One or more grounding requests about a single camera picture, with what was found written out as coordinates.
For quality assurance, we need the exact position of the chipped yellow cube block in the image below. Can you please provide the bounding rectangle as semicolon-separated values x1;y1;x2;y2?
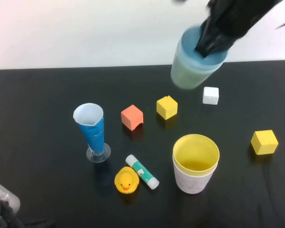
156;95;179;121

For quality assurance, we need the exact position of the clear flute glass blue paper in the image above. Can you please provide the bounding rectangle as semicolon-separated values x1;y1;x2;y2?
73;103;111;163

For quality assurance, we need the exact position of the pink plastic cup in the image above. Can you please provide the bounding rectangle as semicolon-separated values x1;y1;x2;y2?
172;154;218;195

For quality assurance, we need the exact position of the light blue plastic cup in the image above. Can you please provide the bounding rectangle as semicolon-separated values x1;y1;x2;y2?
180;26;229;71

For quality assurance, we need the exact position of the light green plastic cup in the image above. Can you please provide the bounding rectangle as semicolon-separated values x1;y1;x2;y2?
170;40;225;90

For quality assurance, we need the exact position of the white green glue stick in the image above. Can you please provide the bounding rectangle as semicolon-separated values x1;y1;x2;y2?
125;154;160;190

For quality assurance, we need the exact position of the yellow plastic cup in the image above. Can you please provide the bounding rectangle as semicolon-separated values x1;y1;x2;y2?
172;134;220;178

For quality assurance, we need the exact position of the yellow rubber duck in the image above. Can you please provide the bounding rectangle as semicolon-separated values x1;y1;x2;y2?
114;166;140;195

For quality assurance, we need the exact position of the white cube block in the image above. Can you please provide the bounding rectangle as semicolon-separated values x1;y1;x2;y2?
202;86;219;105

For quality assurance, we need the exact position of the orange cube block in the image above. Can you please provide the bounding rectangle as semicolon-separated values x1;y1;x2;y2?
120;104;144;132

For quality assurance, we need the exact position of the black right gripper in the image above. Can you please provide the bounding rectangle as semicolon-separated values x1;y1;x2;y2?
195;0;285;57

